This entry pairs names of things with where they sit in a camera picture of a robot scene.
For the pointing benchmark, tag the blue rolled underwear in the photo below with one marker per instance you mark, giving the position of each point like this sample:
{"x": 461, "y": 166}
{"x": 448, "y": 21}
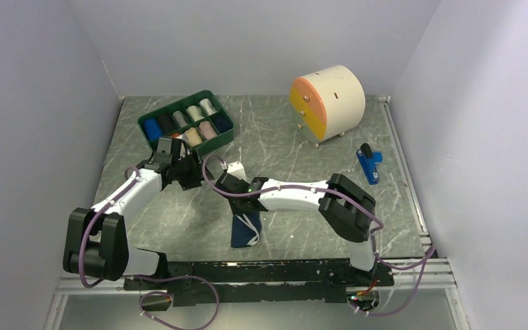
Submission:
{"x": 152, "y": 129}

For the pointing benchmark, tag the beige rolled underwear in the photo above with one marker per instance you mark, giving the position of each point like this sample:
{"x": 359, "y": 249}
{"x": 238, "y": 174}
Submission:
{"x": 194, "y": 137}

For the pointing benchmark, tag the white rolled underwear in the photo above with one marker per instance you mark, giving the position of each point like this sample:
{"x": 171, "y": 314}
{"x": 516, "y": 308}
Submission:
{"x": 208, "y": 106}

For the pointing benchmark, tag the blue black hand tool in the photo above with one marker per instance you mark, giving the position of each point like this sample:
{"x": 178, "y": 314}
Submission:
{"x": 369, "y": 160}

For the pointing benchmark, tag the grey rolled underwear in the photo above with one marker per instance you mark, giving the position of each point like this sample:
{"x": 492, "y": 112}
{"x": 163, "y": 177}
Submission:
{"x": 180, "y": 119}

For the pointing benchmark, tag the black rolled underwear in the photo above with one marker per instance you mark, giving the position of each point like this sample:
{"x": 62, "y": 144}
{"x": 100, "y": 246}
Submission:
{"x": 167, "y": 123}

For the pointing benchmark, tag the pink rolled underwear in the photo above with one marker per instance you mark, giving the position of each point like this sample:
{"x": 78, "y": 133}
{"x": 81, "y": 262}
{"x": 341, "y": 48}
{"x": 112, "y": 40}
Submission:
{"x": 207, "y": 130}

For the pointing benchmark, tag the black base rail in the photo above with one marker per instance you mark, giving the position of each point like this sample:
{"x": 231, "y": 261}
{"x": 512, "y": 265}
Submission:
{"x": 331, "y": 280}

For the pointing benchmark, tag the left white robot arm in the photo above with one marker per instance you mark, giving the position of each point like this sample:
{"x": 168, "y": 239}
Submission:
{"x": 96, "y": 245}

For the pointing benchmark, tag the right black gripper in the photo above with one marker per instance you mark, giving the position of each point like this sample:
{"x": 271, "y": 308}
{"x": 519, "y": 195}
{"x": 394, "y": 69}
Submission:
{"x": 236, "y": 210}

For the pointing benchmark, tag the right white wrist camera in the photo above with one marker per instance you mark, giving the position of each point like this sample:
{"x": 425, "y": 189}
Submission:
{"x": 236, "y": 169}

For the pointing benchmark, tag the navy white underwear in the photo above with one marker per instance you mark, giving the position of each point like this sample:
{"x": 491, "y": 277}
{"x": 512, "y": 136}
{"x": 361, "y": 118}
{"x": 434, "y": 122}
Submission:
{"x": 246, "y": 230}

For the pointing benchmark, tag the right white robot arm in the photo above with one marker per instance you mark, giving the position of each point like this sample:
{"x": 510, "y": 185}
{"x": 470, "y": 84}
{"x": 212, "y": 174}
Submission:
{"x": 346, "y": 207}

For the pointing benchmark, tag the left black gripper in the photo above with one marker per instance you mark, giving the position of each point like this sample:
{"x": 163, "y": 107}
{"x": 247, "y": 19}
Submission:
{"x": 195, "y": 179}

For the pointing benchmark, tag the green divided storage tray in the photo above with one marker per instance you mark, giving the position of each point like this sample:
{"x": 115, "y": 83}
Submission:
{"x": 181, "y": 105}

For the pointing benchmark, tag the cream rolled underwear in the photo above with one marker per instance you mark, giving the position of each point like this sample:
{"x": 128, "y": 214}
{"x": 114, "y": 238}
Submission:
{"x": 195, "y": 113}

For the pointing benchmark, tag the round cream drawer cabinet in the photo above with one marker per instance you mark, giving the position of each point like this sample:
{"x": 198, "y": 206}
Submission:
{"x": 327, "y": 103}

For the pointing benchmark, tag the navy rolled underwear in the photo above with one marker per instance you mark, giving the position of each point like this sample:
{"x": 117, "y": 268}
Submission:
{"x": 221, "y": 123}

